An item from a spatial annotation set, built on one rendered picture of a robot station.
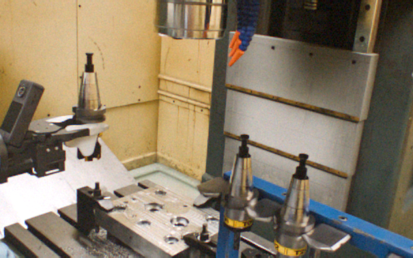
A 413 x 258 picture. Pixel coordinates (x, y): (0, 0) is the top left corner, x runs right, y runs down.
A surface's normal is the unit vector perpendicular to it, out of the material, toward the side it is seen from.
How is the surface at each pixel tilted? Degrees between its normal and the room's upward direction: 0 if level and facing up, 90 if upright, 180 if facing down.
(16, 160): 90
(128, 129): 90
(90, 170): 24
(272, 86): 89
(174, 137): 90
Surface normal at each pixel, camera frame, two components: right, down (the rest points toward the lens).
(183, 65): -0.68, 0.18
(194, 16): 0.12, 0.32
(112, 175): 0.37, -0.76
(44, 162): 0.73, 0.25
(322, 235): 0.07, -0.95
